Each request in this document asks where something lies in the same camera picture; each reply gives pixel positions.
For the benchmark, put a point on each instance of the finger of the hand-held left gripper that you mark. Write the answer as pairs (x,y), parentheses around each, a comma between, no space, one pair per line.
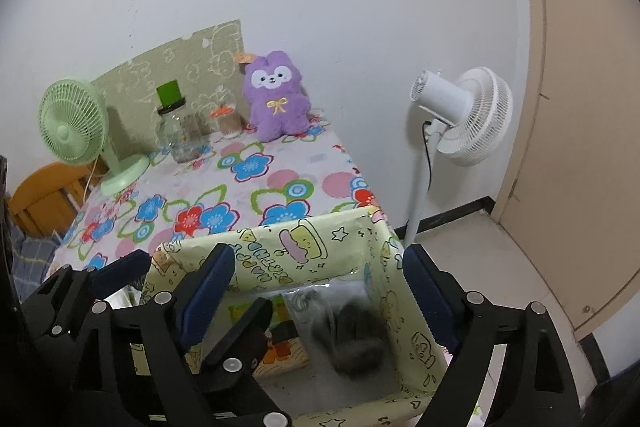
(120,268)
(245,332)

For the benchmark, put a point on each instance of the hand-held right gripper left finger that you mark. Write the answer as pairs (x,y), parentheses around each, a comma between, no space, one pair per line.
(207,302)

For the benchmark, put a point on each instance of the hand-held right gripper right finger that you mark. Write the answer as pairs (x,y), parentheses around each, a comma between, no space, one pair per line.
(431,304)

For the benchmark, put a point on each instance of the yellow orange soft toy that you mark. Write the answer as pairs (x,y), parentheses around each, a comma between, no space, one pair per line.
(285,352)

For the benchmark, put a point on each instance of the clear plastic bag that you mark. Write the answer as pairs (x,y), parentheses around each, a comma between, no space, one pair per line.
(300,307)

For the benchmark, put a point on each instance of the yellow cartoon-print storage box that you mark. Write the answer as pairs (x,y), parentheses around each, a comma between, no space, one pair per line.
(320,252)

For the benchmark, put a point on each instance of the grey plaid pillow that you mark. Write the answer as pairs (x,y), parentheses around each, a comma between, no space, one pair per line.
(32,257)

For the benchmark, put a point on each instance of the wooden bed headboard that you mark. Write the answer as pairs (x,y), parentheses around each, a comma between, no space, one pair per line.
(35,197)

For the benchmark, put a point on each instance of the green desk fan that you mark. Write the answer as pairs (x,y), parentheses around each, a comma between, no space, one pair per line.
(65,127)

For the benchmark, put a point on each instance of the glass jar with black lid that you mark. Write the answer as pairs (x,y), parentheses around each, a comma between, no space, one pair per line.
(175,132)

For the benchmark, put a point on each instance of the floral tablecloth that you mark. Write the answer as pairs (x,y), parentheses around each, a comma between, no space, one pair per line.
(300,167)

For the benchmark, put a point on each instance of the toothpick holder with orange lid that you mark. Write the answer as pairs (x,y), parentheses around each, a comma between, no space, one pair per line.
(227,124)

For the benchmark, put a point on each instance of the green plastic cup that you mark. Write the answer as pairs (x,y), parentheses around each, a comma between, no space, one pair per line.
(168,93)

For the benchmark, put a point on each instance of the white standing fan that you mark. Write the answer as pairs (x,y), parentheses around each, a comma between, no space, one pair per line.
(480,117)

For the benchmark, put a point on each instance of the purple plush toy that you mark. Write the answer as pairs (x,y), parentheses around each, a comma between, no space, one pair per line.
(275,112)

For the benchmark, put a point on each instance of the beige door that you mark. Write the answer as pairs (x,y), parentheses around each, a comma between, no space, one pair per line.
(575,107)

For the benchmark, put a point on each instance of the green cartoon wall sheet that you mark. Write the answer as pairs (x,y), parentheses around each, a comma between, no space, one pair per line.
(150,72)

